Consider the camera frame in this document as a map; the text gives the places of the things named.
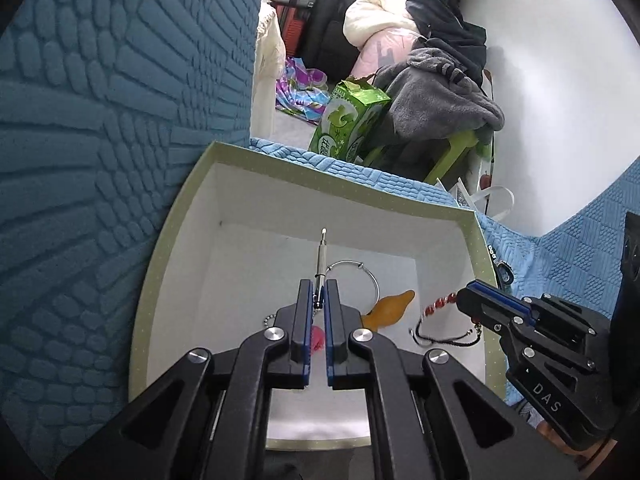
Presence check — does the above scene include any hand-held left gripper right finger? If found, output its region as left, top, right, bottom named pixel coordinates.
left=324, top=279, right=581, bottom=480

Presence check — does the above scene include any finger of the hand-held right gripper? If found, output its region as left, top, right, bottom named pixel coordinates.
left=457, top=290, right=598, bottom=376
left=465, top=281, right=611, bottom=336

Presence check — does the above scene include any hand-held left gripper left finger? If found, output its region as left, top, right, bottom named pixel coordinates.
left=55, top=279, right=313, bottom=480

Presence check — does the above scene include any red bead black cord bracelet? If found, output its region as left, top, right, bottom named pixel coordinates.
left=410, top=292, right=483, bottom=348

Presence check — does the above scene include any orange carrot-shaped pendant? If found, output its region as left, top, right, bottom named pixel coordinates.
left=361, top=290, right=416, bottom=331

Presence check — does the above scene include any silver rod pendant ball chain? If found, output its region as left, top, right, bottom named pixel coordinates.
left=260, top=228, right=330, bottom=331

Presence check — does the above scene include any silver bangle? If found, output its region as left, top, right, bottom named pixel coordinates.
left=327, top=260, right=381, bottom=312

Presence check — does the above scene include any green box with white inside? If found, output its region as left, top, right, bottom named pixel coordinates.
left=129, top=141, right=506, bottom=451

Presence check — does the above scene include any blue textured chair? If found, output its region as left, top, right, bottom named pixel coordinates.
left=0, top=0, right=481, bottom=480
left=475, top=157, right=640, bottom=406

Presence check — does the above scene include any green plastic stool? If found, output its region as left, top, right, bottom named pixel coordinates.
left=362, top=127, right=493, bottom=186

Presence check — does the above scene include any grey fleece garment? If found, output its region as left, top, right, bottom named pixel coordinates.
left=372, top=47, right=506, bottom=153

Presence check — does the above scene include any green printed carton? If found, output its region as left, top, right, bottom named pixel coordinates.
left=307, top=77, right=392, bottom=163

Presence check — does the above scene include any colourful crumpled cloth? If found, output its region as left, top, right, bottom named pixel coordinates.
left=275, top=57, right=333, bottom=126

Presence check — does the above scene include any pink cloth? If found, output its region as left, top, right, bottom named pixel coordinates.
left=350, top=30, right=426, bottom=78

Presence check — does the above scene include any dark navy jacket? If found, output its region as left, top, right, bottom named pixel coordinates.
left=405, top=0, right=488, bottom=86

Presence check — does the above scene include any cream lace-trimmed cover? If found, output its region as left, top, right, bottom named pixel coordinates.
left=252, top=2, right=286, bottom=138

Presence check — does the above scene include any red suitcase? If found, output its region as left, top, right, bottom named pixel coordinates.
left=277, top=5, right=311, bottom=56

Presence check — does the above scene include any cream quilt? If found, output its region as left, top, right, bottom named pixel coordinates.
left=344, top=0, right=418, bottom=51

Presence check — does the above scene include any black suitcase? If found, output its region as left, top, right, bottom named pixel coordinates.
left=302, top=0, right=366, bottom=73

